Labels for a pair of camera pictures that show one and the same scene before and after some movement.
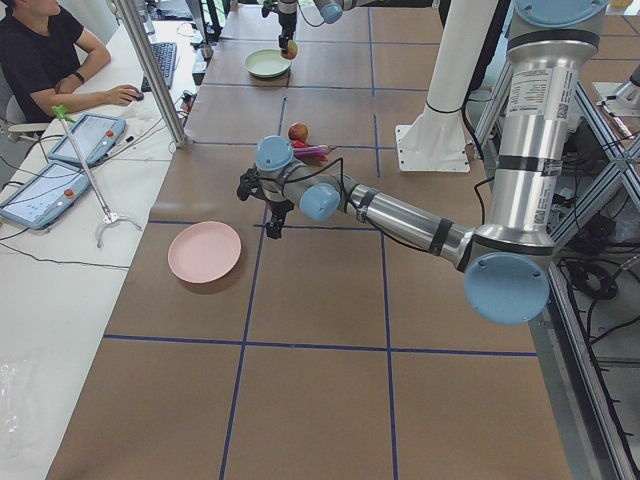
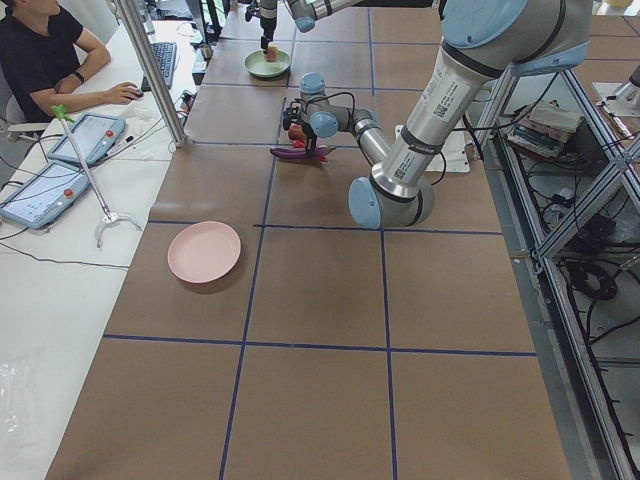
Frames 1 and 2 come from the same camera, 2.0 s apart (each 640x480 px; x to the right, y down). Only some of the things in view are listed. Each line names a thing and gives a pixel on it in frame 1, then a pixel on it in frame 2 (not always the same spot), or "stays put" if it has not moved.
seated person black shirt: [44, 57] stays put
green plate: [267, 63] stays put
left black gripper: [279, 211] -> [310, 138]
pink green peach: [291, 52] -> [273, 53]
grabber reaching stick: [109, 217] stays put
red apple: [298, 132] stays put
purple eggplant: [313, 152] stays put
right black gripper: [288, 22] -> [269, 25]
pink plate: [204, 251] stays put
